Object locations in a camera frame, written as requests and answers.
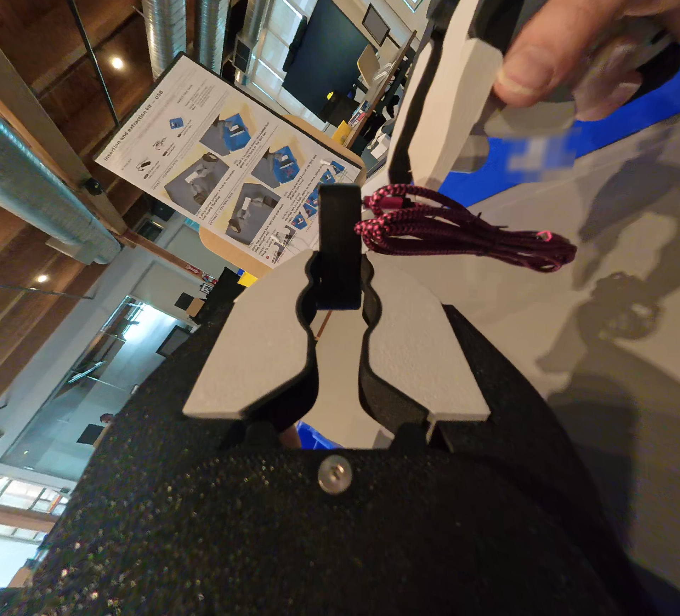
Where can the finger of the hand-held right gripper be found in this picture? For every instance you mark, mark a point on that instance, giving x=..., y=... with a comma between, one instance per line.
x=451, y=111
x=531, y=119

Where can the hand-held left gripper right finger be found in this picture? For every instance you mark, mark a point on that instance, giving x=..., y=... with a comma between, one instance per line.
x=425, y=361

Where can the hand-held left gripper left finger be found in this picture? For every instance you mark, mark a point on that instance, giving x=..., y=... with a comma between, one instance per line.
x=244, y=361

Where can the blue plastic bin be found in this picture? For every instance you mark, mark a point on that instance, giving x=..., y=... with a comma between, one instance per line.
x=627, y=122
x=311, y=435

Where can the black power adapter block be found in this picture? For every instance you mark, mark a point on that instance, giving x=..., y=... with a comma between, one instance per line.
x=340, y=244

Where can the wooden top office desk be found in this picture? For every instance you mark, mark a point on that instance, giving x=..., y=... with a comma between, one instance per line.
x=403, y=56

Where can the white charger set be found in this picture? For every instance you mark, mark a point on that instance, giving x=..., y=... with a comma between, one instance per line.
x=380, y=143

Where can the yellow plastic bin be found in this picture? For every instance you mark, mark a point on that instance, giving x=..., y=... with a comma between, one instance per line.
x=248, y=280
x=342, y=131

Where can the black framed sign stand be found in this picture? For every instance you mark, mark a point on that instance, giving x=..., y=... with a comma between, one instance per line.
x=376, y=24

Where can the black television screen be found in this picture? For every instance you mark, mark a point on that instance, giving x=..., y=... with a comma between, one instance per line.
x=329, y=53

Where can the large window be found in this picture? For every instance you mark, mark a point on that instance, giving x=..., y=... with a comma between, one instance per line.
x=287, y=16

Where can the printed instruction poster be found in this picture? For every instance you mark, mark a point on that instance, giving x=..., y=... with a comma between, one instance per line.
x=212, y=148

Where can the black ceiling rod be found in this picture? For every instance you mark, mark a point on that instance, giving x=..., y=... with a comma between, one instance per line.
x=79, y=26

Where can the black dome camera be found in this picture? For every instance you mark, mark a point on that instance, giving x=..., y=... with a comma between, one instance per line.
x=94, y=186

